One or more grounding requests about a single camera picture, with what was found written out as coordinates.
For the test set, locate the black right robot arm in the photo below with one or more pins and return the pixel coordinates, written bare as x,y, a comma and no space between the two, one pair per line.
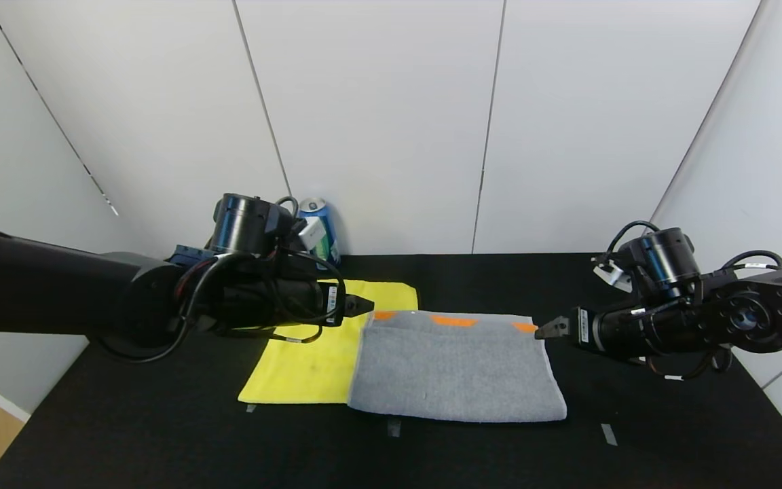
751,316

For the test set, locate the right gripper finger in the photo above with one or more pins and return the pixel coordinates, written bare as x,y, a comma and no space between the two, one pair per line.
557,329

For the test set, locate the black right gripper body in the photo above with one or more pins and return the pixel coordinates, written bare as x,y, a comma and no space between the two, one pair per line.
582,327

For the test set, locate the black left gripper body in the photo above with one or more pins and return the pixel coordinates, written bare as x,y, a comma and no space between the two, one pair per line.
334,301

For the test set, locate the long grey tape strip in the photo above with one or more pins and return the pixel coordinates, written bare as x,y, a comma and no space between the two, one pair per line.
608,435

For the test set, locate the grey tape rectangle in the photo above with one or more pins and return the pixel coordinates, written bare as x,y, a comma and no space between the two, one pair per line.
394,427

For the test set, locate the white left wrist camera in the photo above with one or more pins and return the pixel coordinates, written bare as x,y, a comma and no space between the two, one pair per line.
311,234

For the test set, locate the blue drink can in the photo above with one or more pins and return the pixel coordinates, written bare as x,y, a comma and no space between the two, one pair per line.
332,244

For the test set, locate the grey towel with orange marks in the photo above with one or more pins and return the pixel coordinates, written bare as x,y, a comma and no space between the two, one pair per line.
459,373

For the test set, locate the yellow towel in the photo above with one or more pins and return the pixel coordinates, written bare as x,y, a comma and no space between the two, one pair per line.
303,367

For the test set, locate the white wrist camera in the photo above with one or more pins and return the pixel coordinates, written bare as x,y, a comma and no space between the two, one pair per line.
611,275
311,234

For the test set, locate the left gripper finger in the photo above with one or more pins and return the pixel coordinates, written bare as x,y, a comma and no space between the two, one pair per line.
357,307

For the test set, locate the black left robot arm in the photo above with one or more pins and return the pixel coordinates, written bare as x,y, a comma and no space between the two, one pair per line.
58,292

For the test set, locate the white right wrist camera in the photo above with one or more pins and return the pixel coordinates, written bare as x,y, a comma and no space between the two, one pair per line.
611,275

